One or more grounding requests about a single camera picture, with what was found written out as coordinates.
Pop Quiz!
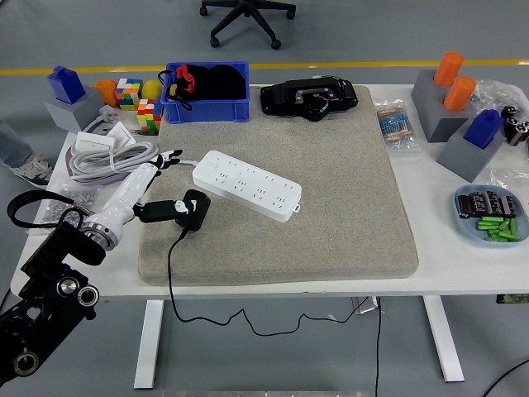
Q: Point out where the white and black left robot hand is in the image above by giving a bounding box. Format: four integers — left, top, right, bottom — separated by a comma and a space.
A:
84, 148, 189, 233

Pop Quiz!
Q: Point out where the black plug adapter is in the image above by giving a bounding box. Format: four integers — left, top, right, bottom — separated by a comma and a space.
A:
174, 189, 212, 233

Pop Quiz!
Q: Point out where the white power strip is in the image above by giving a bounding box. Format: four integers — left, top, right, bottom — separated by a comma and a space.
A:
191, 150, 303, 223

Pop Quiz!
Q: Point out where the grey mains plug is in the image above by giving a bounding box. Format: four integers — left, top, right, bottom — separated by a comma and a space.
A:
98, 104, 122, 125

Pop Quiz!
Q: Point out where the green circuit board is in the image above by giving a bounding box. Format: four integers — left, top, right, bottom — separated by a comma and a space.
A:
495, 292, 529, 305

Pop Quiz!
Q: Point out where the clear bag of screws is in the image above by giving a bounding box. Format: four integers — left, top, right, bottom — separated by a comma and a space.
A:
41, 184, 102, 232

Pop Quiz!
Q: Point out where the purple flat pad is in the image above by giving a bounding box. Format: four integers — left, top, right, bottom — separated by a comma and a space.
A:
65, 146, 125, 185

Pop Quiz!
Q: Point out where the multicolour puzzle cube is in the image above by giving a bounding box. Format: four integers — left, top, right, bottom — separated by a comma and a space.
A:
114, 77, 144, 112
136, 98, 164, 132

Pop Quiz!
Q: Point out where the orange plastic cylinder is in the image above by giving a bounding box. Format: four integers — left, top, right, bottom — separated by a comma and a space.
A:
91, 79, 121, 107
432, 51, 465, 87
443, 75, 477, 112

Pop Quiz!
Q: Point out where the yellow ball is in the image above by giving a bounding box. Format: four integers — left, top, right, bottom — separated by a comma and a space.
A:
141, 79, 163, 100

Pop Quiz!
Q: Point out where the blue plastic bin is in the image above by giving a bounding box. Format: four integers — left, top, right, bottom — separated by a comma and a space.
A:
160, 60, 251, 124

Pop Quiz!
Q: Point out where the blue plastic peg block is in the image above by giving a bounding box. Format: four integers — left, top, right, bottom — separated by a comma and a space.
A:
462, 109, 506, 150
46, 65, 87, 104

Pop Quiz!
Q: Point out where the person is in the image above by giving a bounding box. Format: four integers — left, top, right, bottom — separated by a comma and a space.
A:
0, 117, 55, 187

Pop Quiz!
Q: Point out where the black cloth pouch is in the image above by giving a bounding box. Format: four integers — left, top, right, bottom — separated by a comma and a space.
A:
193, 64, 247, 100

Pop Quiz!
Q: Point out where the white table leg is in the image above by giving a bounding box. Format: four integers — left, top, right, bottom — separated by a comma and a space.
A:
132, 300, 165, 390
422, 295, 466, 384

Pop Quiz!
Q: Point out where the black electronic device housing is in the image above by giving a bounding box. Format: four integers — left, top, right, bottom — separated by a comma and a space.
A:
259, 75, 359, 122

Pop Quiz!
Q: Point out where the grey-brown mat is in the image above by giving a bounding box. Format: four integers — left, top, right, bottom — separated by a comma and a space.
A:
137, 84, 420, 286

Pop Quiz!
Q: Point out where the black office chair base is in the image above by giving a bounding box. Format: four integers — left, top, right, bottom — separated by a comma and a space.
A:
199, 0, 297, 51

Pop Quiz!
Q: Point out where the clear bag of resistors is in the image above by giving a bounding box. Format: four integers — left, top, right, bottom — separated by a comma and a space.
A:
374, 98, 422, 153

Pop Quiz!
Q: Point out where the large grey block holder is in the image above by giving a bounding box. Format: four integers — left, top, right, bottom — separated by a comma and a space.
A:
410, 69, 483, 144

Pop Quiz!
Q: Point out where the blue-grey plate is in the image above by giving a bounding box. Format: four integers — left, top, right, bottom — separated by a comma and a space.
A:
452, 184, 529, 248

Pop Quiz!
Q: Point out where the clear plastic bag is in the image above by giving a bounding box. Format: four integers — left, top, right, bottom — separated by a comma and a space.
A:
469, 78, 524, 121
489, 167, 529, 195

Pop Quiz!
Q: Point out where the grey power strip cable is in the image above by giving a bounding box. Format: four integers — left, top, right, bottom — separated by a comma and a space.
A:
69, 117, 199, 184

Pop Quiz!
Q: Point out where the white wall switch panel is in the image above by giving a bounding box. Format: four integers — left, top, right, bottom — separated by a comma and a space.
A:
74, 131, 117, 156
105, 121, 137, 148

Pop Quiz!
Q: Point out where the thin black plug cord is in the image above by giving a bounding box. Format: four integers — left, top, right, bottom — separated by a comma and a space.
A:
166, 229, 371, 337

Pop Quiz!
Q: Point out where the silver bracket under table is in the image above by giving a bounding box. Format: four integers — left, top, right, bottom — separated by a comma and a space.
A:
350, 296, 386, 316

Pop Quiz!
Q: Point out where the black hanging cable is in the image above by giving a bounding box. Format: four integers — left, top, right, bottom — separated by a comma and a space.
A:
374, 297, 384, 397

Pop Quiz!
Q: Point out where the black floor cable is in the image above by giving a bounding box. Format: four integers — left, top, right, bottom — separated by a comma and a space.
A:
483, 358, 529, 397

